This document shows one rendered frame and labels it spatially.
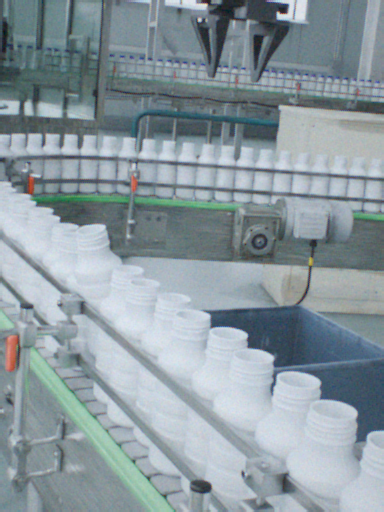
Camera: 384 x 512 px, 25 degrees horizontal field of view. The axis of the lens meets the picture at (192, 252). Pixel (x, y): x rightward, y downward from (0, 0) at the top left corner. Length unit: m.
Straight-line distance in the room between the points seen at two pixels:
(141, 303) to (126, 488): 0.20
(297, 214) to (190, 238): 0.34
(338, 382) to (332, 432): 0.80
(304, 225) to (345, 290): 2.79
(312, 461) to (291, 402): 0.06
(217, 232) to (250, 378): 1.85
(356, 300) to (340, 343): 3.65
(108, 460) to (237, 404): 0.24
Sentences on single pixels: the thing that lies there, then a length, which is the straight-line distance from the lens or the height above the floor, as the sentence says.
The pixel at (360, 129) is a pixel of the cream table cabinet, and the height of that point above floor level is 1.11.
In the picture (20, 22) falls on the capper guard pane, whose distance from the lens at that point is 6.15.
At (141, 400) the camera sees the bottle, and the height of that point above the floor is 1.05.
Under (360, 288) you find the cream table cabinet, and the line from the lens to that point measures 5.26.
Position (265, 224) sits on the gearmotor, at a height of 0.97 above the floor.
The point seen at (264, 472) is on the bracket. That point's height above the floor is 1.12.
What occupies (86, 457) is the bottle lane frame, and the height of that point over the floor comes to 0.96.
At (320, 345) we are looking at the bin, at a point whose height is 0.89.
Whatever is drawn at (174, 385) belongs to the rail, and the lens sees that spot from 0.82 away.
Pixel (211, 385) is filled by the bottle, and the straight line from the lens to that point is 0.80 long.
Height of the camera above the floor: 1.41
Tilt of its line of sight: 13 degrees down
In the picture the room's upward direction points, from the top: 6 degrees clockwise
